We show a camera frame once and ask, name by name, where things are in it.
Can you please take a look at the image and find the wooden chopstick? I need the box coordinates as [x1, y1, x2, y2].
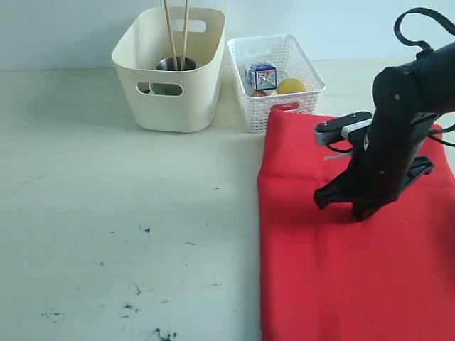
[163, 0, 178, 71]
[180, 0, 190, 71]

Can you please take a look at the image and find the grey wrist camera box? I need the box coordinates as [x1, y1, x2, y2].
[314, 111, 373, 146]

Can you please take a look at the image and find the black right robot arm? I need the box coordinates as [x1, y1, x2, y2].
[314, 44, 454, 220]

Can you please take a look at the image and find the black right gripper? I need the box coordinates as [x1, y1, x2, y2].
[314, 109, 439, 221]

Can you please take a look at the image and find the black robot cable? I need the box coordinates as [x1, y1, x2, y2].
[325, 6, 455, 153]

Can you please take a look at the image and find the yellow lemon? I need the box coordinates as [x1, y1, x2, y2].
[276, 77, 307, 95]

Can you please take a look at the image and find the red toy sausage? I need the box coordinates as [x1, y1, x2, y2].
[272, 102, 299, 111]

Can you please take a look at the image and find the brown wooden plate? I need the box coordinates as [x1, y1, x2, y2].
[137, 82, 150, 94]

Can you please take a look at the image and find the white perforated plastic basket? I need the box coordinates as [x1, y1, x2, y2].
[227, 34, 326, 133]

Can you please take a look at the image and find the blue white milk carton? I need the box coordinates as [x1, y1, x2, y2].
[244, 60, 277, 91]

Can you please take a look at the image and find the cream plastic storage bin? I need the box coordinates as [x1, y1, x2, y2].
[112, 7, 226, 133]

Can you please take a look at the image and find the red tablecloth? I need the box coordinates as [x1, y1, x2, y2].
[257, 112, 454, 340]

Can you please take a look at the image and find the stainless steel cup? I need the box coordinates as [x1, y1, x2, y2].
[150, 57, 198, 96]

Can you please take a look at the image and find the orange fried chicken piece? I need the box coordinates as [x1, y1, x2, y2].
[251, 90, 267, 97]

